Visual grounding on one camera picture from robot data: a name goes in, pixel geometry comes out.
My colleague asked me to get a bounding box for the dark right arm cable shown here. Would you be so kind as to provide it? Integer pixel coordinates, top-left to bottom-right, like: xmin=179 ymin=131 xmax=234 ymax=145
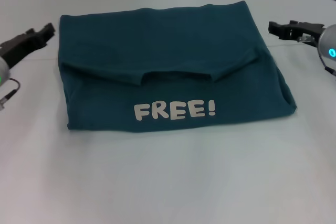
xmin=318 ymin=53 xmax=336 ymax=77

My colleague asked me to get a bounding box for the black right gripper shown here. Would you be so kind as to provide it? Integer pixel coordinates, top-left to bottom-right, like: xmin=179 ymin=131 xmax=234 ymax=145
xmin=268 ymin=19 xmax=326 ymax=49

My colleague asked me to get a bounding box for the dark left arm cable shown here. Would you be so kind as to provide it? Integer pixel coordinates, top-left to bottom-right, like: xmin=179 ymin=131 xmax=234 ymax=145
xmin=0 ymin=78 xmax=22 ymax=104

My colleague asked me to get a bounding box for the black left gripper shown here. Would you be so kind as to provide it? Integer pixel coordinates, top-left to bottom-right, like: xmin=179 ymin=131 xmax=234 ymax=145
xmin=0 ymin=23 xmax=57 ymax=70

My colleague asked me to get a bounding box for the blue shirt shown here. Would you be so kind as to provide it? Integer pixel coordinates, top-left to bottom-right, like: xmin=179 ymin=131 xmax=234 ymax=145
xmin=58 ymin=0 xmax=298 ymax=133

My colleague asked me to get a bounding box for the dark arm cable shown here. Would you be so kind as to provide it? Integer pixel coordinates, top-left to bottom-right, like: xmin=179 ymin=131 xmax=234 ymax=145
xmin=318 ymin=53 xmax=336 ymax=77
xmin=0 ymin=78 xmax=22 ymax=104

